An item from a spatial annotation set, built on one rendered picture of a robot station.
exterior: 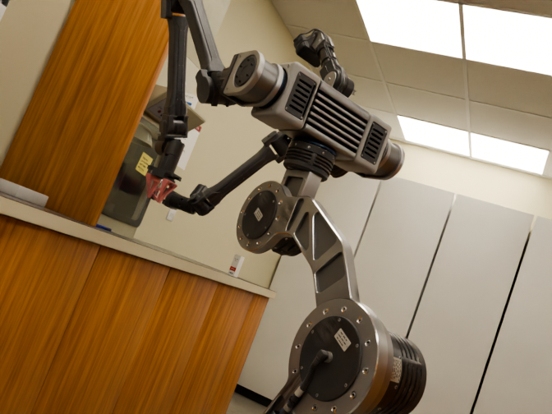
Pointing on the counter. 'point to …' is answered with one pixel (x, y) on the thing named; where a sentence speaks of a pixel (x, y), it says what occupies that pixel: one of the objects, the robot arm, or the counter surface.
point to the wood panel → (89, 104)
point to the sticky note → (144, 163)
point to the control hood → (163, 98)
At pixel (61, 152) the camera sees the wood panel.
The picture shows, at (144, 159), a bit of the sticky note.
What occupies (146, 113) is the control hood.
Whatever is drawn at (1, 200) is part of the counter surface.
